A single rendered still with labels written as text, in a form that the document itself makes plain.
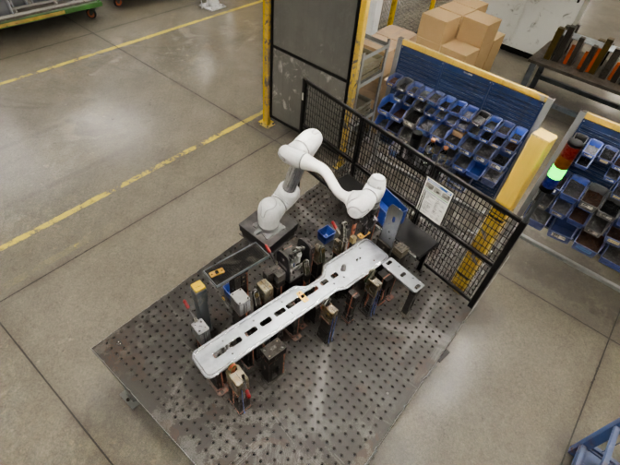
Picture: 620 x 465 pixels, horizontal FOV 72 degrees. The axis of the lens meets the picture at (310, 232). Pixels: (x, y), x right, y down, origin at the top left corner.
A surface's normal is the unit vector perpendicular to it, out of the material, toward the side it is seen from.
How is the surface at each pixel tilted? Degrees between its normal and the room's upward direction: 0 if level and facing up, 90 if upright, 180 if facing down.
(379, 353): 0
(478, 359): 0
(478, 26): 90
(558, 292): 0
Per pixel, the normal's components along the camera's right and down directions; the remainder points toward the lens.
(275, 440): 0.08, -0.68
